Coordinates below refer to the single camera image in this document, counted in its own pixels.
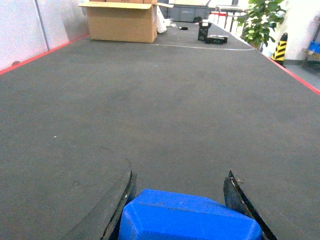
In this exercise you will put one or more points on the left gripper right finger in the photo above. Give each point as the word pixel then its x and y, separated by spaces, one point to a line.
pixel 235 199

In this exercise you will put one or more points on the large cardboard box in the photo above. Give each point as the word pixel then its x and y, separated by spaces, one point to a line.
pixel 132 21

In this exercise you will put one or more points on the potted green plant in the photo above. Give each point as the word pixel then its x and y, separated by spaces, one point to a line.
pixel 261 18

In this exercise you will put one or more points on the small black object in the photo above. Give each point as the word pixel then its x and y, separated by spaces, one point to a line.
pixel 183 28

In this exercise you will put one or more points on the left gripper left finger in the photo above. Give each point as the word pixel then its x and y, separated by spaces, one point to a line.
pixel 103 221

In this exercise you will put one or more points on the yellow black traffic cone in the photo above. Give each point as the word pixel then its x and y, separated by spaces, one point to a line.
pixel 278 55

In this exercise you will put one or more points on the black flat device box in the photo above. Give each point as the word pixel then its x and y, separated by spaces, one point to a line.
pixel 217 39

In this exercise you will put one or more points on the black upright device box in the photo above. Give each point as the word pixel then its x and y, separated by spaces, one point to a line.
pixel 203 30

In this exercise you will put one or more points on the grey plastic crate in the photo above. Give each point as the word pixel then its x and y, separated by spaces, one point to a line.
pixel 189 13

